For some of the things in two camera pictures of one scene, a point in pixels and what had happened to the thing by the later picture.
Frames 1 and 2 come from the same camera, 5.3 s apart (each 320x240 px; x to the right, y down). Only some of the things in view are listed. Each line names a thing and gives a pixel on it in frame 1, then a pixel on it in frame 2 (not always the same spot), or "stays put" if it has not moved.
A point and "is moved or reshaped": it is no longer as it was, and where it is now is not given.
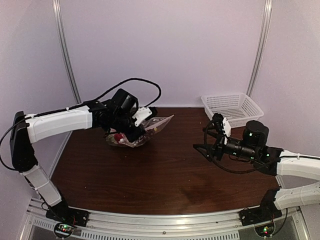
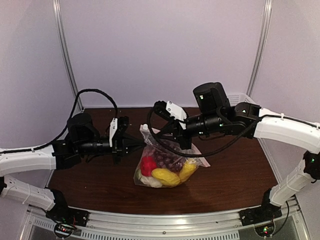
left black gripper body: x=120 y=123 to x=116 y=149
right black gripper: x=218 y=145 to x=175 y=131
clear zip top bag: x=152 y=126 is moved or reshaped
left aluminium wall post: x=62 y=39 stays put
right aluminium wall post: x=267 y=23 stays put
